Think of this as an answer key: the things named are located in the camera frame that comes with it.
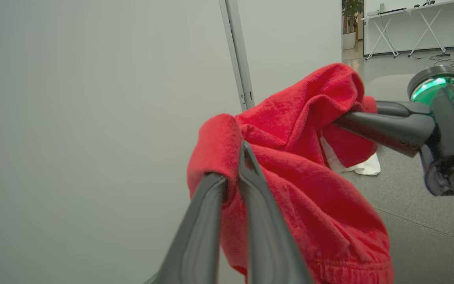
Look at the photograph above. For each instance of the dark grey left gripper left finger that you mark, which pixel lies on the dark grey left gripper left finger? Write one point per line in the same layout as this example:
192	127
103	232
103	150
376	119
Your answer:
199	236

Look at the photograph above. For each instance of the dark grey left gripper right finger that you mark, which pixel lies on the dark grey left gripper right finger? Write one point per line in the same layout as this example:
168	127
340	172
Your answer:
266	228

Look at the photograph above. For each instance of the red garment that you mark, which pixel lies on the red garment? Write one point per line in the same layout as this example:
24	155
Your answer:
290	177

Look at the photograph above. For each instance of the grey fabric sofa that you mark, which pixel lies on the grey fabric sofa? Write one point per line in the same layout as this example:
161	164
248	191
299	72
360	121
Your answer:
408	221

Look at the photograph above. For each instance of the white plant pot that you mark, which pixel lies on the white plant pot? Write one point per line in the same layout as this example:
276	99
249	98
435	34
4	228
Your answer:
349	40

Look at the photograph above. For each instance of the white folding table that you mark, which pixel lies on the white folding table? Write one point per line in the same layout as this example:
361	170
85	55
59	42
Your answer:
428	8

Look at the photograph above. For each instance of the green potted plant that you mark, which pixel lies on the green potted plant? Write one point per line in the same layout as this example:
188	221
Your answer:
351	12

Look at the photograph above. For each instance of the grey aluminium partition post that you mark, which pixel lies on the grey aluminium partition post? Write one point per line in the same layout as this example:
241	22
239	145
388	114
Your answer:
237	47

